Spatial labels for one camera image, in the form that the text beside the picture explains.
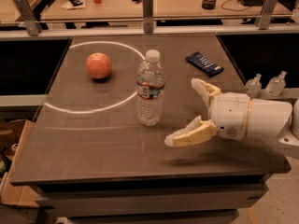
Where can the red apple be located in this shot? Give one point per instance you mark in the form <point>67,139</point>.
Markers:
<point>98,65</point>

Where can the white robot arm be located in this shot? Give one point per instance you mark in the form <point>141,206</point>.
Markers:
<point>274,123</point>

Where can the cardboard box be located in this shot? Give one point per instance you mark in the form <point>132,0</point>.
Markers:
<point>13,137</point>

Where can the metal bracket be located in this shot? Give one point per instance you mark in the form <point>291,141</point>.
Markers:
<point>263,21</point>
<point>148,16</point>
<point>32,26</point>

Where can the dark blue snack bar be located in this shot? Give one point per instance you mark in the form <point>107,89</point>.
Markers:
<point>202,63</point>

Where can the left metal bracket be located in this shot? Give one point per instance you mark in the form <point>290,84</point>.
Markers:
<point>32,26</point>

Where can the right metal bracket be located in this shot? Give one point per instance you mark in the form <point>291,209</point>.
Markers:
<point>263,21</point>

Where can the metal rail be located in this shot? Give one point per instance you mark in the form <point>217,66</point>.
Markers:
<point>276,28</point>

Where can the black mesh cup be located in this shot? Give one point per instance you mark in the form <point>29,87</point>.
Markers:
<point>208,4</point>

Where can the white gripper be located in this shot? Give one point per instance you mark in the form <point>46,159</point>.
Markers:
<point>230,114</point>

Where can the middle metal bracket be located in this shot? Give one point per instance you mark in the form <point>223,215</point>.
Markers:
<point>148,16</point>

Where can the clear plastic water bottle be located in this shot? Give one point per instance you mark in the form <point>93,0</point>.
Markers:
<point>150,85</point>

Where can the small clear sanitizer bottle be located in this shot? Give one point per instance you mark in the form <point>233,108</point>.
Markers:
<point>253,86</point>

